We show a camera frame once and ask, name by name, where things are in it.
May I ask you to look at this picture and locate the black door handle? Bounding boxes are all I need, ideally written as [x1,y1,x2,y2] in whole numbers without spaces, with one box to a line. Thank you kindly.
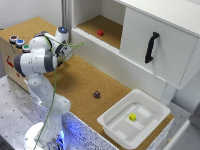
[144,31,160,64]

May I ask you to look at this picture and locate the wooden drawer box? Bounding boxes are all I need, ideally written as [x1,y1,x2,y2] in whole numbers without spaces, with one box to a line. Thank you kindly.
[0,16,58,92]

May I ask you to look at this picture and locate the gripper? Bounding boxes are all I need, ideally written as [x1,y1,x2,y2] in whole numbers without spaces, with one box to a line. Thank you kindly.
[56,44,73,66]

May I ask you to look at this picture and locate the blue button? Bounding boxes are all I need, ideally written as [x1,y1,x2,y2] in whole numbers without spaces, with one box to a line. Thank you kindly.
[15,38,26,49]

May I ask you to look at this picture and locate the yellow block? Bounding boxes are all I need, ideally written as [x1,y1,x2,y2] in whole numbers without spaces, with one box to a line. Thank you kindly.
[128,113,138,122]

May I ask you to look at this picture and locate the white cabinet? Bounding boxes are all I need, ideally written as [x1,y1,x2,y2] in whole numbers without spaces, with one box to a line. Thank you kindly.
[61,0,200,107]

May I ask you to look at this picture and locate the red button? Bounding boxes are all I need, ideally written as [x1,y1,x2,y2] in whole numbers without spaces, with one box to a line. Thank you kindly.
[9,34,19,45]

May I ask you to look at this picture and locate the green cable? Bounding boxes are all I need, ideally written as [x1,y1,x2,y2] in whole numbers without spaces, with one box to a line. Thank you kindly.
[33,34,86,150]

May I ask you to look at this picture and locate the green button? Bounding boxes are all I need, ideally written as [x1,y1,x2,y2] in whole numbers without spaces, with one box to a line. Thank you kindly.
[21,44,31,54]

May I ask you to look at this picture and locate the purple block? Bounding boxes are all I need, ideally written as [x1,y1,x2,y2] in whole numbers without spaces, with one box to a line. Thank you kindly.
[93,90,101,99]

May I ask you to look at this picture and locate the white plastic box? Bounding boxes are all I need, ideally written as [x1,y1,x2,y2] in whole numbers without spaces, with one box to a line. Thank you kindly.
[96,88,172,150]

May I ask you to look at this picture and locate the white sliding door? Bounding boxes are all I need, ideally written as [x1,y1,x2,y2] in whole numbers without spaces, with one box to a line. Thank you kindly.
[119,6,200,87]

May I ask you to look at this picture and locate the pink block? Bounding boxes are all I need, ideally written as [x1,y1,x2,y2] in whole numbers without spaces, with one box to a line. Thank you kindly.
[96,29,105,37]

